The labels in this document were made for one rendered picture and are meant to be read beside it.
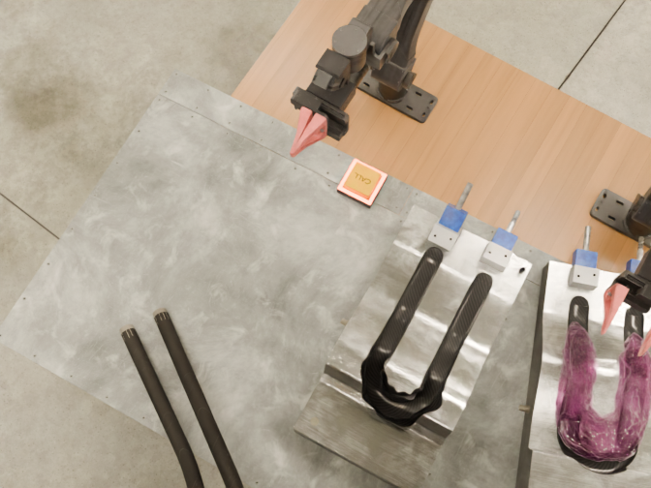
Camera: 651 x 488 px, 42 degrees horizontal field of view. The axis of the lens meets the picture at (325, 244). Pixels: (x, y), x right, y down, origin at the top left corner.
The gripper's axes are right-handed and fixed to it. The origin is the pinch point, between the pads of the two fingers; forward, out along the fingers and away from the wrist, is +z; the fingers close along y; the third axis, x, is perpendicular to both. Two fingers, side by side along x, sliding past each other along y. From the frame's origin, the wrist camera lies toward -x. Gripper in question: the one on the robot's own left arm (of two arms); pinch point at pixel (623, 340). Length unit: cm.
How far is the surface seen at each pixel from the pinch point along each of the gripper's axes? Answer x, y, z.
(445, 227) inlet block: 26.8, -33.7, -10.9
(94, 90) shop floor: 120, -160, -24
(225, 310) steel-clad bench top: 39, -64, 24
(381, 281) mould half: 31, -39, 4
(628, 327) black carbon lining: 34.7, 6.6, -14.1
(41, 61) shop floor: 121, -182, -24
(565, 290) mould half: 34.3, -7.3, -14.2
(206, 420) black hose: 29, -53, 44
